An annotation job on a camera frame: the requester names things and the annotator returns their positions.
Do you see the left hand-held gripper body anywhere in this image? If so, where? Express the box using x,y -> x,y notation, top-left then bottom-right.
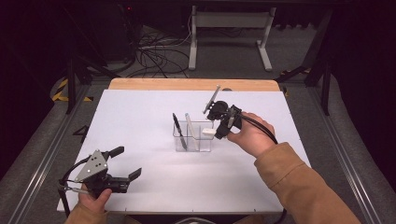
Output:
74,149 -> 131,199

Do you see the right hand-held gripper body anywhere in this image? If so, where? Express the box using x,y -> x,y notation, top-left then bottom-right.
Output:
202,84 -> 244,140

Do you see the clear plastic pen organizer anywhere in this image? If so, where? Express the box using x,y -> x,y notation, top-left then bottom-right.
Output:
172,119 -> 216,153

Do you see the black pen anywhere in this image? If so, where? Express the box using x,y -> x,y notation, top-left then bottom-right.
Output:
172,112 -> 189,151

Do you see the person's right hand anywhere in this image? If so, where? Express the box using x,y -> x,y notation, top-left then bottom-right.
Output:
226,111 -> 276,159

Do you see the person's left hand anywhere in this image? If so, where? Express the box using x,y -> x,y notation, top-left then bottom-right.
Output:
78,185 -> 113,214

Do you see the white table board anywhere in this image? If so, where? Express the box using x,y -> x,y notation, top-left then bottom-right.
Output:
56,89 -> 312,216

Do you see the wooden table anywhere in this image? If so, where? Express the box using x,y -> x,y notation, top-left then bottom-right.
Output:
107,77 -> 281,92

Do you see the person's dark clothing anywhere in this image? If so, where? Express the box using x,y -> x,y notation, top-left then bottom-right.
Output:
122,214 -> 262,224

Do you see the black metal stand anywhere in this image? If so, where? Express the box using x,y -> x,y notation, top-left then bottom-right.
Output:
64,55 -> 120,115
275,8 -> 332,116

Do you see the yellow black hazard tape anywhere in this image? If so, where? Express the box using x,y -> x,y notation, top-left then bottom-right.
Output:
50,77 -> 94,103

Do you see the small black bracket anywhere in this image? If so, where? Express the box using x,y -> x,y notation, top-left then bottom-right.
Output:
73,124 -> 90,144

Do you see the right hand-held gripper cable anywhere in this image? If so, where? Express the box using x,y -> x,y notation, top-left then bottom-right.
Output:
237,113 -> 288,224

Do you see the hand-held gripper cable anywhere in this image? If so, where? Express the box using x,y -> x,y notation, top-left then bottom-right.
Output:
237,113 -> 288,224
57,155 -> 94,218

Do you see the left hand-held gripper cable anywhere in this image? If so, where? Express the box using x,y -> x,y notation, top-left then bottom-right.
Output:
57,155 -> 94,218

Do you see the aluminium floor rail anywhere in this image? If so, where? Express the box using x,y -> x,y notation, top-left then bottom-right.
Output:
306,87 -> 386,224
7,83 -> 92,224

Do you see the white metal stand frame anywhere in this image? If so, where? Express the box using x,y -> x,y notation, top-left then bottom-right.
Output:
188,5 -> 277,73

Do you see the tangle of floor cables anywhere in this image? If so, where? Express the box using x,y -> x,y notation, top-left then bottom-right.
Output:
125,18 -> 192,78

